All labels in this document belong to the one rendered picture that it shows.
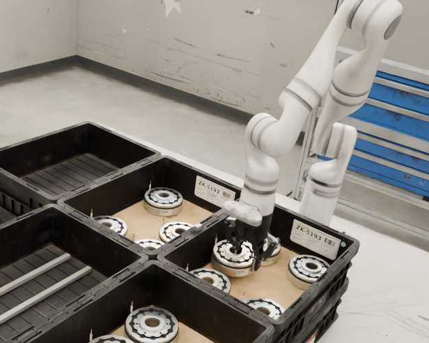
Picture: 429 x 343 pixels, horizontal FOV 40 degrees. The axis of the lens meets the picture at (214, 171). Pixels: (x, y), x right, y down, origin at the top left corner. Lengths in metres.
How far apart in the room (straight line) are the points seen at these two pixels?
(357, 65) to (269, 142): 0.27
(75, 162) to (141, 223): 0.37
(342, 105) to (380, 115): 1.77
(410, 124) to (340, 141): 1.62
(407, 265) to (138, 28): 3.49
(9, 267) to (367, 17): 0.90
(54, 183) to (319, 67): 0.83
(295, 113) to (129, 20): 3.83
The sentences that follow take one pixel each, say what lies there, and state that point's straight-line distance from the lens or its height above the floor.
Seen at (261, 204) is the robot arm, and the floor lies 1.05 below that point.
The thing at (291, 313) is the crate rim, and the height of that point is 0.93.
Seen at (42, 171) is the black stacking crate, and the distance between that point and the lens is 1.75.
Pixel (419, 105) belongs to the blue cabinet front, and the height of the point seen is 0.77.
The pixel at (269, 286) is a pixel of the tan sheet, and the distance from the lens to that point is 1.37.
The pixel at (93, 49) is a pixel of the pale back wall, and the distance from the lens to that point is 5.23.
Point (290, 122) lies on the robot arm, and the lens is 1.17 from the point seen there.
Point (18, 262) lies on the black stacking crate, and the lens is 1.38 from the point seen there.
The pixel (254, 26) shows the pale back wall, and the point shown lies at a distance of 4.30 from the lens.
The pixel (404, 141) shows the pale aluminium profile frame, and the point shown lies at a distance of 3.11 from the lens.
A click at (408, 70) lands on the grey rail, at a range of 3.04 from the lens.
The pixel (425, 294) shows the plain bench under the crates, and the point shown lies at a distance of 1.75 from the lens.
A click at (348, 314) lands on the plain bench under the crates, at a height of 0.70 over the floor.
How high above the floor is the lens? 1.64
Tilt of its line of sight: 26 degrees down
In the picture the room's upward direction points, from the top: 8 degrees clockwise
